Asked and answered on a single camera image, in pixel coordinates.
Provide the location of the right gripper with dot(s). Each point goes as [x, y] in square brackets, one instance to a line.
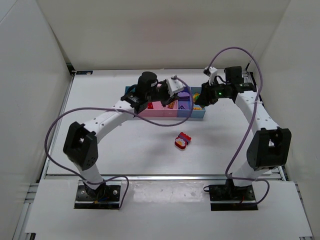
[205, 93]

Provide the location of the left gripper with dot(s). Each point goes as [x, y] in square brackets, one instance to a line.
[165, 97]

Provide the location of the brown lego plate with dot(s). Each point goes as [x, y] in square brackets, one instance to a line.
[171, 105]

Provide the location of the yellow lego brick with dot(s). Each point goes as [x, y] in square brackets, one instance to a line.
[195, 97]

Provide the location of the red curved lego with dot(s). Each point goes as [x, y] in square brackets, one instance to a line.
[150, 106]

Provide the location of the red purple lego block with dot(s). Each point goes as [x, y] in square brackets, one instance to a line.
[185, 137]

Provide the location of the red flower lego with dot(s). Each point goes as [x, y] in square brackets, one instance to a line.
[180, 143]

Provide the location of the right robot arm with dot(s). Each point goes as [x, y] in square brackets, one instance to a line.
[270, 144]

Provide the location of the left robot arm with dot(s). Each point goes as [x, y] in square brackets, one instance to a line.
[81, 143]

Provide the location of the small pink bin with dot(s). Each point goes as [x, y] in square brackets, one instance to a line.
[171, 113]

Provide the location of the large pink bin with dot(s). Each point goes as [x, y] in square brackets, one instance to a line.
[157, 112]

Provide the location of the light blue right bin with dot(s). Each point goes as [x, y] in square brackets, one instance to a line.
[197, 114]

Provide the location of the light blue bin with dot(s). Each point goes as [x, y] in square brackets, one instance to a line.
[127, 88]
[197, 114]

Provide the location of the light blue left bin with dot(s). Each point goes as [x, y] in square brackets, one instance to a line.
[127, 88]

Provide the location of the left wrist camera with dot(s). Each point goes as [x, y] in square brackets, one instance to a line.
[174, 85]

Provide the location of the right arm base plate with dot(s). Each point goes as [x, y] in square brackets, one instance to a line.
[227, 197]

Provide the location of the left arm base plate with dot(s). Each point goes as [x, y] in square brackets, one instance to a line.
[106, 197]

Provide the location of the aluminium front rail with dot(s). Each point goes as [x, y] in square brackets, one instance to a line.
[147, 177]

